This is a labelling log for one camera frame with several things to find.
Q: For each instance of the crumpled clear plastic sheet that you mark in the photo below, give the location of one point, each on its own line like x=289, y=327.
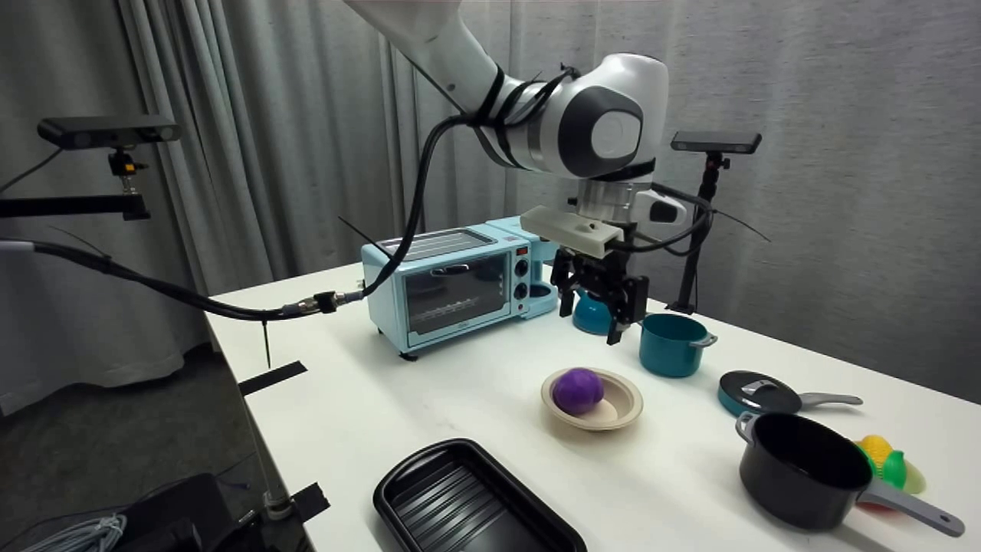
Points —
x=73, y=536

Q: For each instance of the yellow toy fruit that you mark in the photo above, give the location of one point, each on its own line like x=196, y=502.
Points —
x=874, y=450

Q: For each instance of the black tripod stand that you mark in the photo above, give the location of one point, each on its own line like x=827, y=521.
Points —
x=700, y=234

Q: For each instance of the green toy vegetable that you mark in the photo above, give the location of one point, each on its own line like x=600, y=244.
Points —
x=897, y=470

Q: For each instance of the teal toy pot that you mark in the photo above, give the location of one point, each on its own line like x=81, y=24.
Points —
x=676, y=345

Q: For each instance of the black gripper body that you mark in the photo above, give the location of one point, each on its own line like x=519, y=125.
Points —
x=601, y=270

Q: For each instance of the black tape strip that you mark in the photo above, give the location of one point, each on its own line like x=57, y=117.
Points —
x=272, y=380

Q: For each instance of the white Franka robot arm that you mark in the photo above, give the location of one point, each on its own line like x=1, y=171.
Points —
x=615, y=113

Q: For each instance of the small light blue dish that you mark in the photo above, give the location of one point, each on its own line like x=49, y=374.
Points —
x=537, y=304

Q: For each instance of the black ridged grill tray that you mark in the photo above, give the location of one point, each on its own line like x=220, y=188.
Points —
x=471, y=507

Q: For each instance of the light blue toaster oven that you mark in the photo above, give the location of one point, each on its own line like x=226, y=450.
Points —
x=448, y=287

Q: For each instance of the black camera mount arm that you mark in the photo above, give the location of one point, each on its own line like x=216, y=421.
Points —
x=81, y=206

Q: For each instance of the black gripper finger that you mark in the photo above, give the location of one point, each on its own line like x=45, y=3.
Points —
x=626, y=310
x=566, y=293

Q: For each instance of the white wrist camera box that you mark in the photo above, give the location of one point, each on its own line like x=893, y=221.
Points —
x=572, y=230

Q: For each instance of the grey curtain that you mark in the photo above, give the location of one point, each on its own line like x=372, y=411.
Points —
x=879, y=184

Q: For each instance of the purple plush toy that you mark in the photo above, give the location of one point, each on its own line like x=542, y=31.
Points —
x=579, y=391

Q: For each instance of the beige bowl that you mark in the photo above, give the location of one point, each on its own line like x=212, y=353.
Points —
x=618, y=407

